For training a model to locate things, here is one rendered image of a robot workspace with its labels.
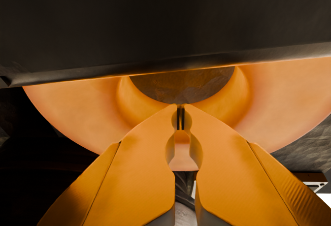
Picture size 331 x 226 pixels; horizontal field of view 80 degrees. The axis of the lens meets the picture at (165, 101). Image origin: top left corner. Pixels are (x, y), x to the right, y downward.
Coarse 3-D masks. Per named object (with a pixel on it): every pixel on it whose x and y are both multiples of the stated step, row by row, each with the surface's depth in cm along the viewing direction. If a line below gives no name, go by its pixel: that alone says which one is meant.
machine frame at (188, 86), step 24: (168, 72) 17; (192, 72) 17; (216, 72) 17; (0, 96) 23; (24, 96) 26; (168, 96) 19; (192, 96) 19; (0, 120) 23; (24, 120) 26; (0, 144) 35; (288, 144) 33; (312, 144) 33; (288, 168) 39; (312, 168) 39
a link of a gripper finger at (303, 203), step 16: (256, 144) 9; (272, 160) 8; (272, 176) 7; (288, 176) 7; (288, 192) 7; (304, 192) 7; (288, 208) 6; (304, 208) 6; (320, 208) 6; (304, 224) 6; (320, 224) 6
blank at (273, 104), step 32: (256, 64) 8; (288, 64) 8; (320, 64) 8; (32, 96) 10; (64, 96) 9; (96, 96) 9; (128, 96) 12; (224, 96) 12; (256, 96) 9; (288, 96) 9; (320, 96) 9; (64, 128) 11; (96, 128) 11; (128, 128) 11; (256, 128) 11; (288, 128) 11; (192, 160) 14
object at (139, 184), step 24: (168, 120) 10; (120, 144) 9; (144, 144) 9; (168, 144) 9; (120, 168) 8; (144, 168) 8; (168, 168) 8; (120, 192) 7; (144, 192) 7; (168, 192) 7; (96, 216) 6; (120, 216) 6; (144, 216) 6; (168, 216) 6
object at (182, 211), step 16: (0, 176) 23; (16, 176) 23; (32, 176) 23; (48, 176) 23; (64, 176) 23; (0, 192) 22; (16, 192) 22; (32, 192) 22; (48, 192) 22; (0, 208) 20; (16, 208) 20; (32, 208) 20; (48, 208) 21; (176, 208) 27; (0, 224) 18; (16, 224) 19; (32, 224) 19; (176, 224) 26; (192, 224) 29
